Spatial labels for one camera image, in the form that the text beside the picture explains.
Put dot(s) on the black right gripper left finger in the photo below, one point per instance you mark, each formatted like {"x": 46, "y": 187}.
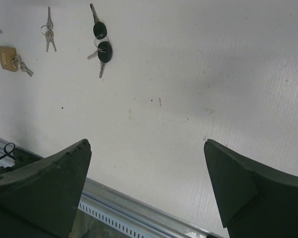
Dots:
{"x": 40, "y": 200}

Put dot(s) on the white slotted cable duct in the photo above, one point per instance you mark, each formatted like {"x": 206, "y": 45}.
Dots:
{"x": 117, "y": 224}

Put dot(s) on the small silver key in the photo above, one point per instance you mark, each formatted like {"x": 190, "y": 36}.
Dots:
{"x": 19, "y": 64}

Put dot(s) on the large brass padlock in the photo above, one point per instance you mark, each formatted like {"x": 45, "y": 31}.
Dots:
{"x": 8, "y": 59}

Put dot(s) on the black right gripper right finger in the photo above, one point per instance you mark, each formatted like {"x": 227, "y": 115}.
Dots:
{"x": 254, "y": 200}

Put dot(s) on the silver key bunch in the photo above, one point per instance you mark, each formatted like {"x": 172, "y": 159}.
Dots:
{"x": 47, "y": 31}

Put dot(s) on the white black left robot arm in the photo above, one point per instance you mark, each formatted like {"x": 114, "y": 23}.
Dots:
{"x": 13, "y": 158}

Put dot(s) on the black headed key pair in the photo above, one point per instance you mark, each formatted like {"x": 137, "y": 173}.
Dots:
{"x": 103, "y": 46}

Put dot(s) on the aluminium mounting rail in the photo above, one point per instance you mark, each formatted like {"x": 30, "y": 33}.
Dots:
{"x": 137, "y": 213}

